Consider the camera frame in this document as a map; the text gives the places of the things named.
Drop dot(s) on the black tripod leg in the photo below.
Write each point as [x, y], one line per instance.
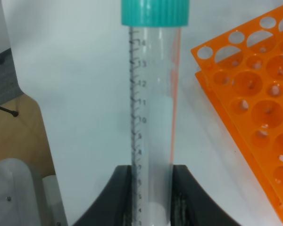
[13, 113]

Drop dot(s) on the grey plastic bin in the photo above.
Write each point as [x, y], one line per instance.
[27, 199]

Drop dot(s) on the teal-capped test tube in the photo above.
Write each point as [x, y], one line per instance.
[154, 56]

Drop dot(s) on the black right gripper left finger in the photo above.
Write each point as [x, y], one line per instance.
[113, 207]

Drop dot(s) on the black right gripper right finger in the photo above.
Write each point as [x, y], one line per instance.
[191, 205]

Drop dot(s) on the orange plastic test tube rack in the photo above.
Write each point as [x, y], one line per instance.
[241, 72]

